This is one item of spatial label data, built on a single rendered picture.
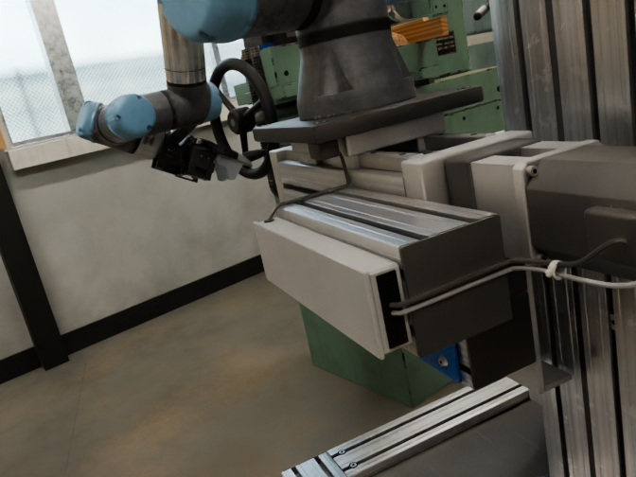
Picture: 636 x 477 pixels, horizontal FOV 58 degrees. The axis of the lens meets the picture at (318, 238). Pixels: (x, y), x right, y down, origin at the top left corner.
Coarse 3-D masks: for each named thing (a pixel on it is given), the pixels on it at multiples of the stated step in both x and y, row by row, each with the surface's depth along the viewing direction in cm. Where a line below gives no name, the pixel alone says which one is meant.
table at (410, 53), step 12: (408, 48) 128; (420, 48) 131; (432, 48) 133; (408, 60) 129; (420, 60) 131; (432, 60) 133; (240, 84) 166; (288, 84) 135; (240, 96) 168; (276, 96) 137; (288, 96) 135
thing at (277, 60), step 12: (264, 48) 136; (276, 48) 135; (288, 48) 136; (252, 60) 141; (264, 60) 137; (276, 60) 135; (288, 60) 137; (300, 60) 139; (264, 72) 138; (276, 72) 135; (288, 72) 137; (276, 84) 136
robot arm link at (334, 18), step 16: (320, 0) 64; (336, 0) 65; (352, 0) 65; (368, 0) 66; (384, 0) 69; (320, 16) 66; (336, 16) 66; (352, 16) 66; (368, 16) 66; (384, 16) 68; (304, 32) 68
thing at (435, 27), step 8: (416, 24) 130; (424, 24) 128; (432, 24) 126; (440, 24) 125; (400, 32) 134; (408, 32) 132; (416, 32) 130; (424, 32) 129; (432, 32) 127; (440, 32) 125; (448, 32) 126; (408, 40) 133; (416, 40) 131; (424, 40) 129
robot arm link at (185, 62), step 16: (160, 16) 100; (160, 32) 102; (176, 32) 100; (176, 48) 101; (192, 48) 102; (176, 64) 103; (192, 64) 103; (176, 80) 104; (192, 80) 105; (176, 96) 106; (192, 96) 106; (208, 96) 109; (176, 112) 105; (192, 112) 107; (208, 112) 109; (176, 128) 108
